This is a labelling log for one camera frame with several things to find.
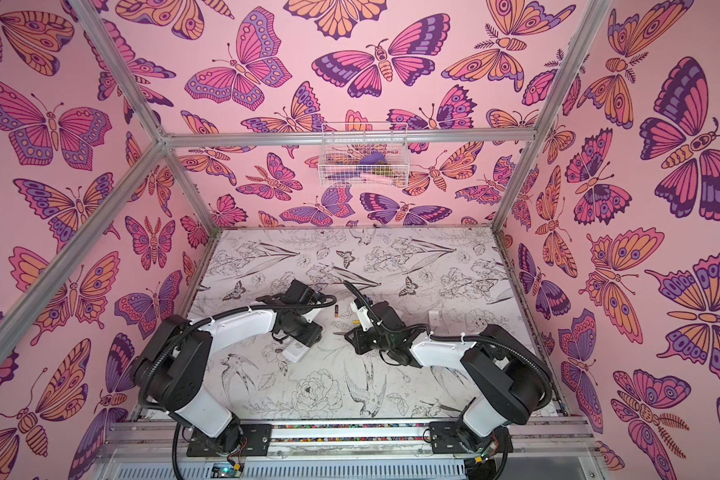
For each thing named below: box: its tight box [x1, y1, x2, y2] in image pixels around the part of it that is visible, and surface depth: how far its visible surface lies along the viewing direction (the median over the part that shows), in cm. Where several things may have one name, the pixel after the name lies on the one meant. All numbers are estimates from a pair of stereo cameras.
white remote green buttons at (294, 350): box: [282, 337, 310, 363], surface depth 87 cm
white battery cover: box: [428, 310, 440, 327], surface depth 97 cm
